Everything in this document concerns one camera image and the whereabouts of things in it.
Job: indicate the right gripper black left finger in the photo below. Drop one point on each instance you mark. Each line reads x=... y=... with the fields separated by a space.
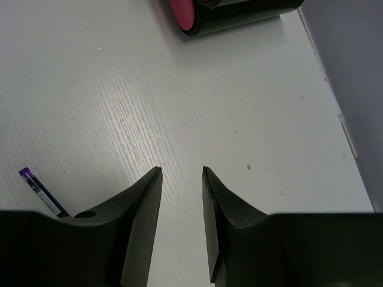
x=110 y=244

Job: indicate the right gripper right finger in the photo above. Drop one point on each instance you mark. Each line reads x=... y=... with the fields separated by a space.
x=247 y=247

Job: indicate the purple pen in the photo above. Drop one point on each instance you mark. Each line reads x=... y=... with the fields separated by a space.
x=43 y=193

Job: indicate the black drawer cabinet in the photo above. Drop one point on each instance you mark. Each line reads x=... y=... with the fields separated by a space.
x=217 y=15

